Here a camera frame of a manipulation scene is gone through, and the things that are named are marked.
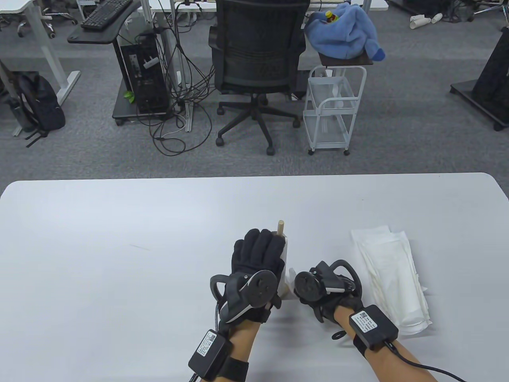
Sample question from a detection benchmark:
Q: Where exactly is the person's right forearm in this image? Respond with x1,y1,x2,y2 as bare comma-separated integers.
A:
334,306,452,382

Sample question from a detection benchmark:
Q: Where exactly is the black wrist sensor box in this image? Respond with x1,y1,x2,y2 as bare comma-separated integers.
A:
188,329,234,380
349,305,399,351

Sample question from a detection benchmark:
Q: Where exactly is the person's left hand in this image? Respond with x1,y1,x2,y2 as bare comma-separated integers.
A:
217,228,286,335

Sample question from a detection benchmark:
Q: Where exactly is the black wrist strap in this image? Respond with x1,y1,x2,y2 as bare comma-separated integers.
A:
217,357,250,382
352,336,378,361

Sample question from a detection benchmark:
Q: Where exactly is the tangle of black cables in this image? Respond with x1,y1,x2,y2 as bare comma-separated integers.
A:
149,0,217,156

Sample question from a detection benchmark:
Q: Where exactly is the black mesh office chair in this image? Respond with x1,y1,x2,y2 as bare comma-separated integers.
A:
208,0,310,156

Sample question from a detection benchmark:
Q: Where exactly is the black floor stand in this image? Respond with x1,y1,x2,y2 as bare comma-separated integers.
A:
450,26,509,132

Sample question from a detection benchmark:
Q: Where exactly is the black keyboard tray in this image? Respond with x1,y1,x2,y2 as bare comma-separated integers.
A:
67,0,144,44

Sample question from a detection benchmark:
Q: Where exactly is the black rolling computer base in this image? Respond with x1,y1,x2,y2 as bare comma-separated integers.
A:
112,74,175,127

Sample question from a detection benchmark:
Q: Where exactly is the white wire rolling cart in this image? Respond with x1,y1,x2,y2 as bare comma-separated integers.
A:
303,66,367,156

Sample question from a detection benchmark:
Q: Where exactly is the chrome chair base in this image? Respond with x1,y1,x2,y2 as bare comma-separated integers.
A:
17,6,78,39

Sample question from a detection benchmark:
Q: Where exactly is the black handheld controller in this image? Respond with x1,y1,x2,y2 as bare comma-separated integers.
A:
295,259,362,302
210,270,279,324

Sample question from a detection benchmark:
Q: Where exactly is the grey water bottle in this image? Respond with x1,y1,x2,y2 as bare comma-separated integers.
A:
8,97,34,134

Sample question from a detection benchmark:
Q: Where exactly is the white desk frame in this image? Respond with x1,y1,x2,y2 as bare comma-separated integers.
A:
0,0,82,138

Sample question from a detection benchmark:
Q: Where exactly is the black computer tower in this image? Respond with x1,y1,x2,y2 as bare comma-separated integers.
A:
119,38,169,116

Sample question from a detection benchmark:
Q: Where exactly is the black keyboard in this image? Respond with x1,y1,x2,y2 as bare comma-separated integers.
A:
81,0,134,31

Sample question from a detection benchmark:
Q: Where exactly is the white paper towel roll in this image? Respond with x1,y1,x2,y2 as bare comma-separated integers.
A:
278,235,297,299

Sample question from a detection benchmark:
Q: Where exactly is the blue fleece cloth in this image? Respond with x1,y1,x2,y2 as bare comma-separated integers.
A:
304,3,386,61

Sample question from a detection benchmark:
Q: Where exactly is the pile of paper towel sheets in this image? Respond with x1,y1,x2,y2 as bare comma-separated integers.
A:
350,225,432,338

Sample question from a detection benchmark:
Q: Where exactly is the black backpack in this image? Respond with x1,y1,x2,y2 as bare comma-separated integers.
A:
14,73,66,148

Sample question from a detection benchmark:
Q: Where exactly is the person's left forearm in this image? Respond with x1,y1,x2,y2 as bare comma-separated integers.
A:
227,318,263,364

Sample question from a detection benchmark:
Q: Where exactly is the black sensor cable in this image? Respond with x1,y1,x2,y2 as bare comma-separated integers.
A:
384,340,468,382

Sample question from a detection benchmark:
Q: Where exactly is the brown wooden board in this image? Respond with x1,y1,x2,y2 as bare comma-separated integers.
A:
319,52,374,67

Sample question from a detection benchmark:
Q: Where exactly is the person's right hand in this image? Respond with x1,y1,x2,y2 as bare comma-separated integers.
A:
287,269,364,325

